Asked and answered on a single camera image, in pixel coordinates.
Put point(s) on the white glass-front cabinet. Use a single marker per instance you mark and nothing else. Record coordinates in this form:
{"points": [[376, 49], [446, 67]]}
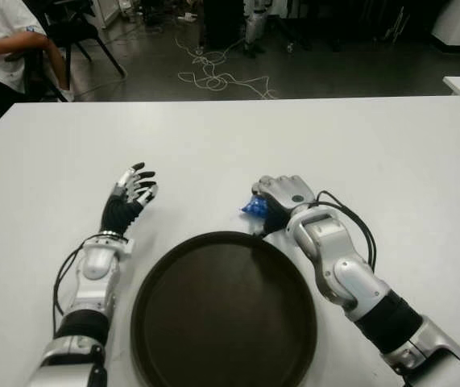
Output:
{"points": [[104, 12]]}

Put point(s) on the white power strip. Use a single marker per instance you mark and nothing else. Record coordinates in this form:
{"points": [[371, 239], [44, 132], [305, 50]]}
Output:
{"points": [[189, 17]]}

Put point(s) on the blue Oreo cookie packet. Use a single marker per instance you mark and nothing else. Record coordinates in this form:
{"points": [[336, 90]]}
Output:
{"points": [[254, 209]]}

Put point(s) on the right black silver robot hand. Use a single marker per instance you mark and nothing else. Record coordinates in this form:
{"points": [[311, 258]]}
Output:
{"points": [[286, 189]]}

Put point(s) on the black chair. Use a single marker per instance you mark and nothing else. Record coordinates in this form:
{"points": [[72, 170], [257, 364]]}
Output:
{"points": [[76, 28]]}

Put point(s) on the round dark brown tray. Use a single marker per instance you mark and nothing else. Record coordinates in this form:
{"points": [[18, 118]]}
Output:
{"points": [[221, 314]]}

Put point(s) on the silver humanoid robot legs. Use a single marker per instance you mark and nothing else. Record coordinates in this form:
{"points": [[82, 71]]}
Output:
{"points": [[252, 28]]}

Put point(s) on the metal folding stand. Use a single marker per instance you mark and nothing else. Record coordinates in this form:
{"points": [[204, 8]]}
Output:
{"points": [[394, 24]]}

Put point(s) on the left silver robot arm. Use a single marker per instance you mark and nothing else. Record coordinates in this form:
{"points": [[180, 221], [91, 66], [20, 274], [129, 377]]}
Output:
{"points": [[94, 262]]}

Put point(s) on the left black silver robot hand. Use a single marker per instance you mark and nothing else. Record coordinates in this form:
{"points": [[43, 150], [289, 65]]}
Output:
{"points": [[118, 211]]}

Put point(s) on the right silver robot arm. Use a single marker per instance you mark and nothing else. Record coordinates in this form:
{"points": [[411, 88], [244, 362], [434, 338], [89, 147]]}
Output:
{"points": [[334, 250]]}

